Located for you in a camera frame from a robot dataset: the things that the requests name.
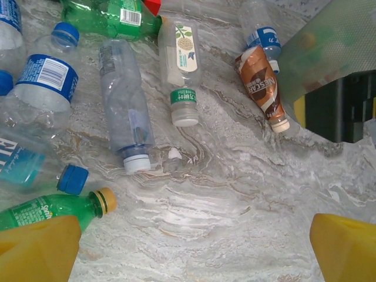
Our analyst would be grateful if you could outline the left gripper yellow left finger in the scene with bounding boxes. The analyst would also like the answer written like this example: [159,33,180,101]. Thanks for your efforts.
[0,215,82,282]

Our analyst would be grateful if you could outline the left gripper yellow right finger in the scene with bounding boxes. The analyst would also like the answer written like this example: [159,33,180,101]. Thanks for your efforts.
[310,213,376,282]

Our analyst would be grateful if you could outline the green bottle barcode label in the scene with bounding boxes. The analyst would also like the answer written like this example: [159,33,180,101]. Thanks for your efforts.
[60,0,168,41]

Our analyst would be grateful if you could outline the translucent green plastic bin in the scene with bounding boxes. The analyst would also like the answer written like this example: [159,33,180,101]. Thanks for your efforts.
[276,0,376,108]

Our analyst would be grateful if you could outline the brown coffee bottle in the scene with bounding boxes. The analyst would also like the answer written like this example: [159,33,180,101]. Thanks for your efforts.
[234,45,291,135]

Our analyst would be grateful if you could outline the green bottle yellow cap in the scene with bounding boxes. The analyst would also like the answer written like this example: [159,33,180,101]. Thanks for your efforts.
[0,187,118,234]

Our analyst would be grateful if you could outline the small clear bottle blue label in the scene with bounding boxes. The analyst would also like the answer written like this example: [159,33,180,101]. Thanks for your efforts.
[238,0,283,75]

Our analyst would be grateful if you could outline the clear bottle teal label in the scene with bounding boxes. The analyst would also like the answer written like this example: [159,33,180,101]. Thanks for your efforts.
[0,126,90,197]

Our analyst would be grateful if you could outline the clear bottle plant print label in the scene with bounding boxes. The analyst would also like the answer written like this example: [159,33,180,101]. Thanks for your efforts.
[157,18,204,127]

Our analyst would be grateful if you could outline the tall clear bottle white cap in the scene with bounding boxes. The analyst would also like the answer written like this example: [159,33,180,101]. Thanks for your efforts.
[98,38,156,174]

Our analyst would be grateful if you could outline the clear bottle blue barcode label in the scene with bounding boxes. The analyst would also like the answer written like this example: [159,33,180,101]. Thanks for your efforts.
[0,22,80,140]

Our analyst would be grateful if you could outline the red plastic block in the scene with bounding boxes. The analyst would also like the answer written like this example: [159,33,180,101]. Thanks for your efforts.
[143,0,161,15]

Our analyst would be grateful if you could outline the large clear bottle round logo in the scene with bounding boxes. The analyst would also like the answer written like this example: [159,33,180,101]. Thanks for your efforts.
[0,0,26,70]

